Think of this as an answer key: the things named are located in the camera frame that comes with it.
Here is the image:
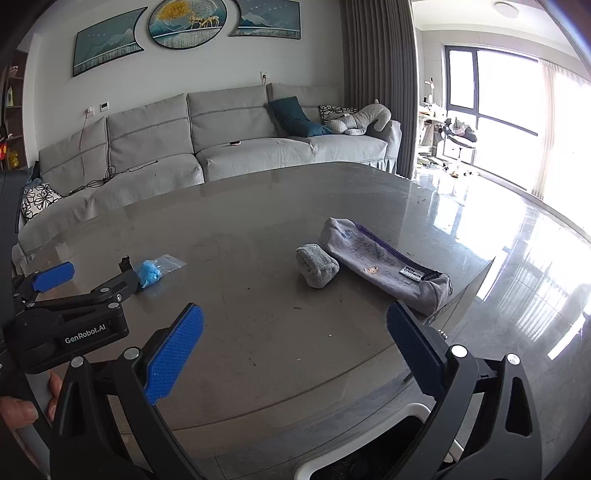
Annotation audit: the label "black charging cable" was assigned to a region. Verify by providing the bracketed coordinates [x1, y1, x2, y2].
[69, 108, 160, 195]

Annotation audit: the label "flower patterned pillow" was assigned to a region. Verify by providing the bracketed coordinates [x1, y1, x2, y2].
[318, 105, 358, 124]
[22, 183, 64, 222]

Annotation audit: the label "blue mountain wall painting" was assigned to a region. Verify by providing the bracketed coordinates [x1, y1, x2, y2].
[228, 0, 302, 38]
[73, 7, 148, 78]

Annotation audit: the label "grey baby bouncer chair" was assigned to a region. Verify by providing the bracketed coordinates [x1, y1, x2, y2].
[443, 117, 479, 162]

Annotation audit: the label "person's left hand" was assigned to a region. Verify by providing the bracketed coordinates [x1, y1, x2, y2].
[0, 370, 64, 432]

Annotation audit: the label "grey plush toy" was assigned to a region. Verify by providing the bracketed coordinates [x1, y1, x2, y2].
[325, 99, 392, 136]

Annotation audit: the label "grey pleated curtain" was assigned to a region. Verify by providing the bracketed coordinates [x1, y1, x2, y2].
[339, 0, 419, 181]

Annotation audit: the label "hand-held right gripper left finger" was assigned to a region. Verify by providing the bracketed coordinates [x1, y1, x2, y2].
[50, 303, 205, 480]

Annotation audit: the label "dark framed window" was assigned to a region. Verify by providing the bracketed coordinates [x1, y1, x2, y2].
[443, 44, 543, 190]

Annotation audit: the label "white sheer curtain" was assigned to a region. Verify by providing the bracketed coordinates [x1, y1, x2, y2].
[531, 58, 591, 217]

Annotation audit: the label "grey fabric sofa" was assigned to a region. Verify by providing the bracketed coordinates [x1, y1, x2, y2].
[11, 82, 402, 273]

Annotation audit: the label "round deer wall painting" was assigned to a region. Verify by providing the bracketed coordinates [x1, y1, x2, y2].
[148, 0, 227, 49]

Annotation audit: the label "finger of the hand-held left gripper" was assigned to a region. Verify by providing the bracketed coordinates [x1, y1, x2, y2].
[14, 261, 77, 302]
[34, 257, 140, 319]

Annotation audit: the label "white stand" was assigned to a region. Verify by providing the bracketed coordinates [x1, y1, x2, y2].
[418, 78, 446, 160]

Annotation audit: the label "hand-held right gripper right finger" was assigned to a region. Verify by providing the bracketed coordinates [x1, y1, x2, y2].
[385, 300, 543, 480]

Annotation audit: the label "teal pillow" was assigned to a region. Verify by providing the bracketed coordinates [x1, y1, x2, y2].
[269, 96, 335, 137]

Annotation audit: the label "grey rolled cloth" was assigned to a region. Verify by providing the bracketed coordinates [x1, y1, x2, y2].
[295, 244, 341, 289]

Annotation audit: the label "grey pencil case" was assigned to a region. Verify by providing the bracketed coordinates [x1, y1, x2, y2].
[318, 217, 454, 317]

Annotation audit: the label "clear zip bag blue contents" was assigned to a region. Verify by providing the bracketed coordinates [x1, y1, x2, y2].
[131, 254, 188, 290]

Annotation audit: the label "wooden shelf unit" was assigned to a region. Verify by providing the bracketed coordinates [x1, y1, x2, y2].
[0, 51, 28, 176]

